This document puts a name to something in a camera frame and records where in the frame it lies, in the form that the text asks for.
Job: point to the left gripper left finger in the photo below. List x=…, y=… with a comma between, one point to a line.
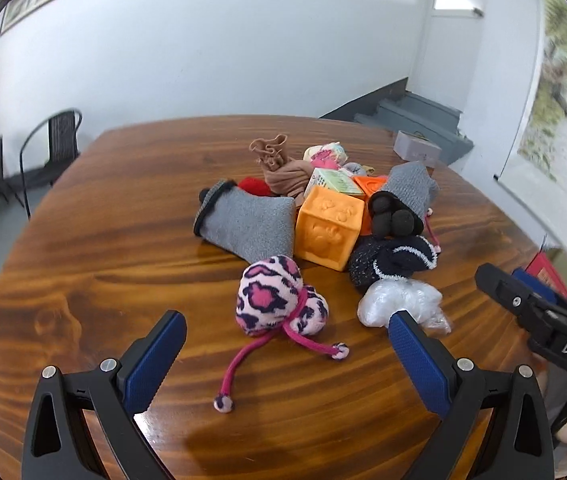
x=58, y=443

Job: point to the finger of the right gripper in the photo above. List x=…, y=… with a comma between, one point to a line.
x=509, y=292
x=538, y=286

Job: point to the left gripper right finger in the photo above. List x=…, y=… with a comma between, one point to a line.
x=517, y=444

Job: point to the clear plastic bag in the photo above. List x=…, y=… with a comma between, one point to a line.
x=390, y=295

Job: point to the grey sock with black balls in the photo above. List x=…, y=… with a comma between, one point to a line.
x=400, y=206

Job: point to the dark navy sock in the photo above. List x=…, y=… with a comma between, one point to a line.
x=373, y=260

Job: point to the dark orange toy cube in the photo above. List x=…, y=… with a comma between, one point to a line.
x=369, y=186

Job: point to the light orange toy cube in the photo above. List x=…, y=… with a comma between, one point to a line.
x=328, y=227

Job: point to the grey yellow sock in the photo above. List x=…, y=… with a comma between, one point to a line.
x=358, y=170

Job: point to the green white carton box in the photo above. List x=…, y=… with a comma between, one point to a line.
x=335, y=180

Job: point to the pink foam curler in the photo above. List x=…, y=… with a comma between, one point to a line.
x=328, y=163

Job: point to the pink leopard plush pouch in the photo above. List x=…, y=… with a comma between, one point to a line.
x=273, y=299

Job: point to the brown stocking bundle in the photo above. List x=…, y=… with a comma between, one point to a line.
x=284, y=175

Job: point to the grey knit pouch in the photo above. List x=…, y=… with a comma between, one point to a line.
x=251, y=227

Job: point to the red pompom ball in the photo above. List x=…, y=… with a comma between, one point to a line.
x=255, y=186

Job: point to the pink rimmed storage box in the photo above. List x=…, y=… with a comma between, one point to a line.
x=549, y=265

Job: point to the landscape scroll painting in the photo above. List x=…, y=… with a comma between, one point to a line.
x=535, y=172

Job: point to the grey tin box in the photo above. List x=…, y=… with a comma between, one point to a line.
x=412, y=147

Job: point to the grey staircase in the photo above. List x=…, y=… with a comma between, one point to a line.
x=394, y=108

